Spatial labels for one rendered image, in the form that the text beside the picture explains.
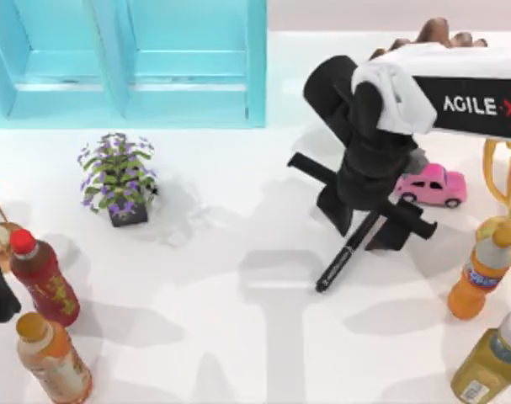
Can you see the purple flowering potted plant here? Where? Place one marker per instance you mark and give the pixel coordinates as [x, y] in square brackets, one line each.
[118, 177]

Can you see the light blue rack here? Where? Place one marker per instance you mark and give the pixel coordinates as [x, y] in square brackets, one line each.
[187, 63]

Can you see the golden trophy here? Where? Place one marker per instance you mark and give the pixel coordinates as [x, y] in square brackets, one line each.
[501, 185]

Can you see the dark brown lumpy object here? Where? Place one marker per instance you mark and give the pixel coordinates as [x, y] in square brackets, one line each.
[436, 33]

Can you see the orange capped juice bottle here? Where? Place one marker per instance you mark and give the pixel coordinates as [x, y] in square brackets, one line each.
[53, 362]

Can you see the white capped green bottle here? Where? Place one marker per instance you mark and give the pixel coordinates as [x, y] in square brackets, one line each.
[491, 366]

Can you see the pink toy car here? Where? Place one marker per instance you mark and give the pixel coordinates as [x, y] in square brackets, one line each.
[438, 187]

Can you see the black marker pen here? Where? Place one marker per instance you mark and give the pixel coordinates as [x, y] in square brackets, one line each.
[343, 257]

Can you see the orange soda bottle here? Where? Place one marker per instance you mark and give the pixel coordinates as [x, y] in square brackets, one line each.
[476, 278]

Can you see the red capped tea bottle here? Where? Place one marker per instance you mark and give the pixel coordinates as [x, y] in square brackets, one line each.
[44, 282]

